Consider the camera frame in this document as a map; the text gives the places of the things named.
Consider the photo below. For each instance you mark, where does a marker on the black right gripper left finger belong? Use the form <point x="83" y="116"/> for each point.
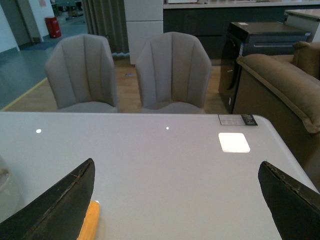
<point x="58" y="213"/>

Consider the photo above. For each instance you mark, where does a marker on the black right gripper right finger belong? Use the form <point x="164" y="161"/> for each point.
<point x="295" y="208"/>

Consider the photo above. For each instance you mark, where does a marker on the yellow corn cob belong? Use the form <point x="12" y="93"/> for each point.
<point x="90" y="222"/>

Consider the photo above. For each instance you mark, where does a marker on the table label sticker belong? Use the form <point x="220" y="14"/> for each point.
<point x="237" y="120"/>

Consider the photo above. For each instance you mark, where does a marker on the tan brown sofa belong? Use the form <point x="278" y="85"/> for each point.
<point x="285" y="89"/>

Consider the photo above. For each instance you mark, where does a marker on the left beige upholstered chair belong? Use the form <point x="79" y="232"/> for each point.
<point x="82" y="75"/>

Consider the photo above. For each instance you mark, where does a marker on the beige upholstered chair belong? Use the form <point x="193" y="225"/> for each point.
<point x="82" y="75"/>
<point x="173" y="72"/>

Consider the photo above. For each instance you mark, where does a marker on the right beige upholstered chair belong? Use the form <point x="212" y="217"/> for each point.
<point x="173" y="72"/>

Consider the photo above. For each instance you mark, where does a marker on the grey pleated curtain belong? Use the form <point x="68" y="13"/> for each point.
<point x="107" y="18"/>

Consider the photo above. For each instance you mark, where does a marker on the dark kitchen counter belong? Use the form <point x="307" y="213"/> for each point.
<point x="209" y="22"/>

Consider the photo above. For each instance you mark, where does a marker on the white column cabinet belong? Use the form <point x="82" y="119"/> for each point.
<point x="144" y="19"/>

